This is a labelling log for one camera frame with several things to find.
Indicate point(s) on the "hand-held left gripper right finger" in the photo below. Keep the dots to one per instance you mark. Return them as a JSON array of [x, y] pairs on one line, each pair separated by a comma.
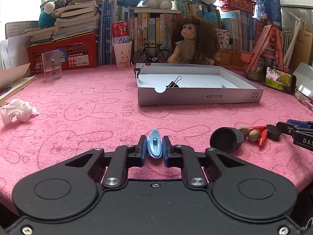
[[165, 151]]

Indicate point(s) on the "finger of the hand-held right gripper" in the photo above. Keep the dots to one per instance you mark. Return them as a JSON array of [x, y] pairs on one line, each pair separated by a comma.
[[285, 127], [297, 122]]

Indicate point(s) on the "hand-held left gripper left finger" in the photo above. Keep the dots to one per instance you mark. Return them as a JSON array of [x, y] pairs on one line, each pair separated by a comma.
[[143, 151]]

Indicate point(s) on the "small black cap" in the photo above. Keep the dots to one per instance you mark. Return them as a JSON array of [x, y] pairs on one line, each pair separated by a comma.
[[273, 132]]

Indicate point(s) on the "light blue plastic clip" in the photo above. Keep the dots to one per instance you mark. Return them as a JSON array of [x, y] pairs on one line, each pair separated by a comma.
[[154, 144]]

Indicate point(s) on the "brown nut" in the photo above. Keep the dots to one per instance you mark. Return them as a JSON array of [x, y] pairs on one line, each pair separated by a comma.
[[243, 130], [254, 135]]

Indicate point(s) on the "black round lid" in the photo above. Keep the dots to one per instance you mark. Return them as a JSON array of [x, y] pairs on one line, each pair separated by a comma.
[[226, 139]]

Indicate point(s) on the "white cardboard box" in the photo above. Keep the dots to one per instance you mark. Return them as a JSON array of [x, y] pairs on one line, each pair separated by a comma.
[[195, 98]]

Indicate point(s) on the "translucent plastic sheet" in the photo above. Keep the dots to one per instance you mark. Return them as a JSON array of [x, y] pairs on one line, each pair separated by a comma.
[[304, 77]]

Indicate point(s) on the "black smartphone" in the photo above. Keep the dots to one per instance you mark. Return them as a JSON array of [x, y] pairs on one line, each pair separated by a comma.
[[278, 79]]

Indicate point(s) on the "pink printed cloth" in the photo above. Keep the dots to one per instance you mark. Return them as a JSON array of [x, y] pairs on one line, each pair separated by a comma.
[[85, 117]]

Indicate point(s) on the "large black binder clip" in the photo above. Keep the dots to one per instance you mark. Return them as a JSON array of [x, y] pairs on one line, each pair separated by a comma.
[[173, 84]]

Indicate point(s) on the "pink toy stand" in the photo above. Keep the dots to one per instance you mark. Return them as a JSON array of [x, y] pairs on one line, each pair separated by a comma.
[[269, 51]]

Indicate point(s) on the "small black binder clip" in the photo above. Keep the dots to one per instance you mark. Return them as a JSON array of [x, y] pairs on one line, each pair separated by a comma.
[[136, 71]]

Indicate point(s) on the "white plastic pipe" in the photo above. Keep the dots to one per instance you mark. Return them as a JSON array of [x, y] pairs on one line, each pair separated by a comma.
[[294, 34]]

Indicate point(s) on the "wooden drawer box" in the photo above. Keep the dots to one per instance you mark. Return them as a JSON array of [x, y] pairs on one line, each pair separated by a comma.
[[232, 55]]

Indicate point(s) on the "black miniature bicycle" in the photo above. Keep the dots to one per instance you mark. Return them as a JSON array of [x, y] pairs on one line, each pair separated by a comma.
[[151, 53]]

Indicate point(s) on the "white paper cup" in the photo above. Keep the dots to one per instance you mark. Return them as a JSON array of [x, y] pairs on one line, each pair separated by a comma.
[[122, 55]]

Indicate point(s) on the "curly haired doll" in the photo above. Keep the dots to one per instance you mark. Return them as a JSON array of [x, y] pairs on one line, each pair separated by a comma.
[[193, 39]]

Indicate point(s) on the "blue paper bag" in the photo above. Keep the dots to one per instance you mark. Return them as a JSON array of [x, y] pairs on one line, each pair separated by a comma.
[[269, 9]]

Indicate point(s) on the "red drink can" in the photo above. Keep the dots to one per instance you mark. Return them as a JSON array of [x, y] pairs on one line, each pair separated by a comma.
[[120, 31]]

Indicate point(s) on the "large red plastic basket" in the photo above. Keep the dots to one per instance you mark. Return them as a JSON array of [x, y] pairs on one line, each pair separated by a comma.
[[73, 51]]

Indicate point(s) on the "row of upright books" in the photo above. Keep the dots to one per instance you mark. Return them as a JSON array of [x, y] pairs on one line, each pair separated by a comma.
[[151, 29]]

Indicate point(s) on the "clear glass mug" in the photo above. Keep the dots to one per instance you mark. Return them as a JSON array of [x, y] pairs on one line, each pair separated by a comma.
[[51, 66]]

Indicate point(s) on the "crumpled white tissue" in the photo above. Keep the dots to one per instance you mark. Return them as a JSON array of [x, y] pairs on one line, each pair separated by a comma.
[[18, 111]]

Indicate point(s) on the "small red plastic basket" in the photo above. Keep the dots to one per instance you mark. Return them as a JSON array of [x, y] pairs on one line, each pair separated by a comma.
[[236, 3]]

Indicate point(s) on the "stack of worn books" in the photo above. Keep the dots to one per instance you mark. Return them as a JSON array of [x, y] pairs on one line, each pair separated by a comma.
[[73, 22]]

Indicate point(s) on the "open book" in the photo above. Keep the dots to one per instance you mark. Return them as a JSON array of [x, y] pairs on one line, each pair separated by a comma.
[[12, 83]]

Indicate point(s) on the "blue and white plush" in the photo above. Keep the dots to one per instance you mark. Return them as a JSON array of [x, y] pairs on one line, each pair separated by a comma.
[[46, 14]]

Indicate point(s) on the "grey grid board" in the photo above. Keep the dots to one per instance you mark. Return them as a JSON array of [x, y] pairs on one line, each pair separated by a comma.
[[19, 28]]

